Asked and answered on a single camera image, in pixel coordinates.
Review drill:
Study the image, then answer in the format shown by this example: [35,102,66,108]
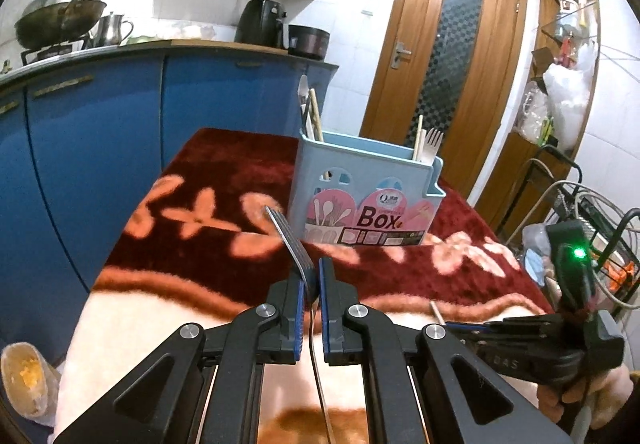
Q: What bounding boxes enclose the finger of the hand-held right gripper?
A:
[444,313,571,342]
[465,338,593,382]

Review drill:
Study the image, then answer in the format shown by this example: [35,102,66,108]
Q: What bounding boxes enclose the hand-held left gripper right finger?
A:
[319,256,573,444]

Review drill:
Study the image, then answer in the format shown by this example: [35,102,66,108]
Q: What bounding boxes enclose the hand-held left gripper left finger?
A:
[52,271,306,444]

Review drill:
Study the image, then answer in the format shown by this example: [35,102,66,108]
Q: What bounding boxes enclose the metal fork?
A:
[264,205,336,444]

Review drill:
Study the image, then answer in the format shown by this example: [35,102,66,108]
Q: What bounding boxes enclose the light blue utensil box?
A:
[287,126,447,247]

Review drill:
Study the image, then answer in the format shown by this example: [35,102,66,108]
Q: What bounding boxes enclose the white plastic fork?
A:
[422,128,444,165]

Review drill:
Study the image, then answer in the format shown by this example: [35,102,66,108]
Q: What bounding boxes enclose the person's right hand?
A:
[537,364,640,444]

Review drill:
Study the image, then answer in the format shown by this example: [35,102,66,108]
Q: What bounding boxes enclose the clear plastic bag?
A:
[521,223,552,286]

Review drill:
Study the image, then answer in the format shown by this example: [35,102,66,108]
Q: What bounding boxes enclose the wooden shelf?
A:
[472,0,601,235]

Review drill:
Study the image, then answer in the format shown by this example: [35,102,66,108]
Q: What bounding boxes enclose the red floral blanket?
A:
[50,126,556,444]

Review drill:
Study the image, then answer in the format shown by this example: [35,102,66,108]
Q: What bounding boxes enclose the white plastic bag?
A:
[542,41,599,151]

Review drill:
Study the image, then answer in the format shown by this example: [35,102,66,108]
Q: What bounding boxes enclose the blue kitchen cabinet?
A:
[0,39,341,365]

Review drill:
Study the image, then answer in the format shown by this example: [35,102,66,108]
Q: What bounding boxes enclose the dark rice cooker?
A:
[287,24,331,61]

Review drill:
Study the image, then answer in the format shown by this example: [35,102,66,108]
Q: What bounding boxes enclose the black air fryer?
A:
[234,0,290,49]

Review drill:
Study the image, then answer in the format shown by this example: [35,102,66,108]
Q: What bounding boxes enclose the wooden door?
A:
[360,0,529,205]

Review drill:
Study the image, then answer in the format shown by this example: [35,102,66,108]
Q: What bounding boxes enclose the metal pitcher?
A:
[92,13,135,48]

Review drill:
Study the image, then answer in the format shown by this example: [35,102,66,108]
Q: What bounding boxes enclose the gas stove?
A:
[20,38,92,67]

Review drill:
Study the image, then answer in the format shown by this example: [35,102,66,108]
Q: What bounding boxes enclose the metal wok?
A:
[14,0,109,51]

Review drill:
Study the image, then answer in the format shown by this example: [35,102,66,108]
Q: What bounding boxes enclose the black wire cart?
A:
[520,144,640,312]

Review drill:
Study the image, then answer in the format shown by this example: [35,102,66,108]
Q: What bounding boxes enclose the metal door handle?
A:
[391,39,412,71]

